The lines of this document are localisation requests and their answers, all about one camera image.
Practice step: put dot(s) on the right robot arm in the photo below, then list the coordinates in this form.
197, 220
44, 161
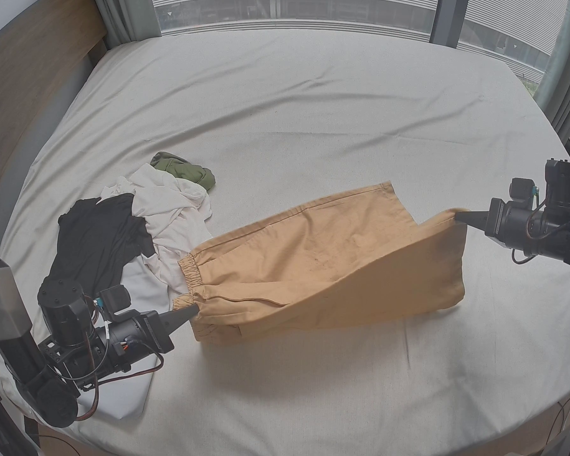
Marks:
563, 178

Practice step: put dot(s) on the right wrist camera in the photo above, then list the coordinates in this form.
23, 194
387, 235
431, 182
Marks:
521, 189

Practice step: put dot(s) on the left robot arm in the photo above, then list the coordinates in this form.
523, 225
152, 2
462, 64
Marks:
57, 302

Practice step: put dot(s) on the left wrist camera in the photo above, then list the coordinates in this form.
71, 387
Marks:
115, 299

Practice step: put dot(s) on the white garment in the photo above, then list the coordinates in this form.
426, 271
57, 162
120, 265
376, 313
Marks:
171, 216

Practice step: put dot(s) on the black garment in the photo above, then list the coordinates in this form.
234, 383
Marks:
95, 240

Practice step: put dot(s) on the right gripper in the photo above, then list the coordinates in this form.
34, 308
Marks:
508, 226

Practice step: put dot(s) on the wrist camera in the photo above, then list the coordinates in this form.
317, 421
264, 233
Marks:
115, 299
521, 189

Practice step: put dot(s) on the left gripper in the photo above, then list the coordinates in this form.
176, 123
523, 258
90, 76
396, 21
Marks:
140, 337

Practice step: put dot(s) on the green garment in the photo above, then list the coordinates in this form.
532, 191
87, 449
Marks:
185, 169

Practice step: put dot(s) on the blue-green curtain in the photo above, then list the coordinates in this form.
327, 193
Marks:
567, 64
118, 3

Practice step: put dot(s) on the tan shorts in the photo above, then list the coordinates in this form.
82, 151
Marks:
323, 264

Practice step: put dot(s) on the bed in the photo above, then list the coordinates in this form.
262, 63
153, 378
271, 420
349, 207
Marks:
285, 102

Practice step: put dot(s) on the pale grey garment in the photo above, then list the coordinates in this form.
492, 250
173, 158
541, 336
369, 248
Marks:
145, 283

